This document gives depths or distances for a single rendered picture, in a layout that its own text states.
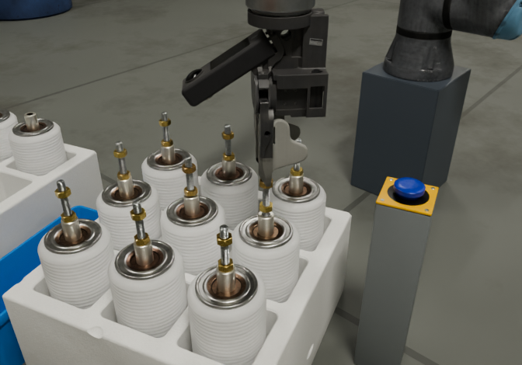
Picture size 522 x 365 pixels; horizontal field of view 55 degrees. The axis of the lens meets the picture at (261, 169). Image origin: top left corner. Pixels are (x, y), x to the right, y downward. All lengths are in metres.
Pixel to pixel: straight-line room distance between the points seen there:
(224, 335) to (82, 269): 0.22
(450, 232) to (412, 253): 0.49
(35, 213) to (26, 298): 0.28
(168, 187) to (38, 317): 0.28
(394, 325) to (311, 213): 0.20
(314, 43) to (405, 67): 0.58
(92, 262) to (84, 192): 0.41
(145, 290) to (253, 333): 0.14
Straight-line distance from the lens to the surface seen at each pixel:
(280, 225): 0.71
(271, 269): 0.68
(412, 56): 1.13
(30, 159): 1.06
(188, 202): 0.72
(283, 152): 0.60
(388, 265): 0.72
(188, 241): 0.72
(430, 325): 0.96
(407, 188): 0.67
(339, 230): 0.83
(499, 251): 1.17
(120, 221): 0.78
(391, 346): 0.82
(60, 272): 0.72
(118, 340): 0.68
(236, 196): 0.80
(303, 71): 0.57
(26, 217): 1.01
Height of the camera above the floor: 0.68
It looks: 30 degrees down
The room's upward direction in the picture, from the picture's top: straight up
